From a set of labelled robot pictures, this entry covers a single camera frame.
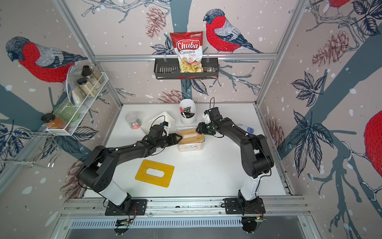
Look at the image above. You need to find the beige spice bottle front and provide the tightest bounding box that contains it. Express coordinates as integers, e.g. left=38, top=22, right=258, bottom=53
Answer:
left=77, top=78, right=97, bottom=98

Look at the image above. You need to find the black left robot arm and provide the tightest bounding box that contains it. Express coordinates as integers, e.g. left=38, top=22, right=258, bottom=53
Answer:
left=77, top=124, right=183, bottom=209

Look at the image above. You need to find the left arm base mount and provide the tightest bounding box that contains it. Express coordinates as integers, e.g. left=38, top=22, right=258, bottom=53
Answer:
left=105, top=194, right=147, bottom=217

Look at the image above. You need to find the orange spice jar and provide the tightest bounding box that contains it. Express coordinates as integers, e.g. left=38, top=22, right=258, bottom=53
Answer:
left=41, top=113, right=70, bottom=131

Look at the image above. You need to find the red Chuba chips bag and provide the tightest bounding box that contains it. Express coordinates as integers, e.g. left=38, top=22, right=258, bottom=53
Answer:
left=170, top=31, right=203, bottom=73

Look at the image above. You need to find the metal wire hook rack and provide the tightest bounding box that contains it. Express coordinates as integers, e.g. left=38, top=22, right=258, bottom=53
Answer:
left=1, top=129, right=62, bottom=170

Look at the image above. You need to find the bamboo tissue box lid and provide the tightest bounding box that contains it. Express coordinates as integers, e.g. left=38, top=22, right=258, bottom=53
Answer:
left=177, top=129, right=205, bottom=144

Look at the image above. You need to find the white wire spice rack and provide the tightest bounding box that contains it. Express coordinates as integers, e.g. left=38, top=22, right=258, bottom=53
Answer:
left=47, top=60, right=109, bottom=136

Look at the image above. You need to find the blue white tissue pack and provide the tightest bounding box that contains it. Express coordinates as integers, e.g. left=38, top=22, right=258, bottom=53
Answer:
left=241, top=125, right=254, bottom=134

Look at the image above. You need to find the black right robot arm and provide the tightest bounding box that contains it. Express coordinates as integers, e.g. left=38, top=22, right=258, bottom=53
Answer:
left=196, top=118, right=274, bottom=202

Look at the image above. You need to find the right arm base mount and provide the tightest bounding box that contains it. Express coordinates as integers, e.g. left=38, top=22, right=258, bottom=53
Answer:
left=223, top=196, right=266, bottom=215

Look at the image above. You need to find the yellow plastic lid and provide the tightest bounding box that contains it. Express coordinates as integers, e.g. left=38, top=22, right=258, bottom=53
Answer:
left=135, top=160, right=175, bottom=188

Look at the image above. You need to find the beige spice bottle back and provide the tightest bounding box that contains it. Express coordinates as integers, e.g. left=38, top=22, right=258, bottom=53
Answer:
left=82, top=65, right=101, bottom=90

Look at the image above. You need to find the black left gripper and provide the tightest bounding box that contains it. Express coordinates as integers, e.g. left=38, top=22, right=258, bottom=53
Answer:
left=156, top=132, right=184, bottom=149

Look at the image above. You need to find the green jar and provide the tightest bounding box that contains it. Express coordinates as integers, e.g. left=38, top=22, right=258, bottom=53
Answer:
left=53, top=102, right=80, bottom=123

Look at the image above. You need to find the black wire wall basket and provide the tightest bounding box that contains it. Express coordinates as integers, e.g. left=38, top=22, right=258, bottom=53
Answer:
left=154, top=58, right=219, bottom=80

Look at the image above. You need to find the clear jar with candies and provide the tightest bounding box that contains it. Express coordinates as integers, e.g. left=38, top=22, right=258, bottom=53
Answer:
left=125, top=112, right=141, bottom=129

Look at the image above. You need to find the white rectangular bin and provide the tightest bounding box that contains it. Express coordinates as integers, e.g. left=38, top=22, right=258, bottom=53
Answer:
left=140, top=112, right=176, bottom=134

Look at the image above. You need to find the clear plastic tissue box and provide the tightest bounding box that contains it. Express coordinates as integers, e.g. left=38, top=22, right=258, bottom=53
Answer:
left=175, top=127, right=204, bottom=152

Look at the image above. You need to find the white pen holder cup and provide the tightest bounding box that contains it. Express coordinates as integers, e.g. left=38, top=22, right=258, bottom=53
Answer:
left=179, top=99, right=197, bottom=126

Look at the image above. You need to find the beige spice bottle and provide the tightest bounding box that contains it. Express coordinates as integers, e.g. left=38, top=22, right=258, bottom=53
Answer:
left=82, top=65, right=101, bottom=90
left=77, top=78, right=97, bottom=98

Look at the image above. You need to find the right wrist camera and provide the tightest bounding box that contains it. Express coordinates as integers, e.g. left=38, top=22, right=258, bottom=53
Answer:
left=204, top=107, right=223, bottom=124

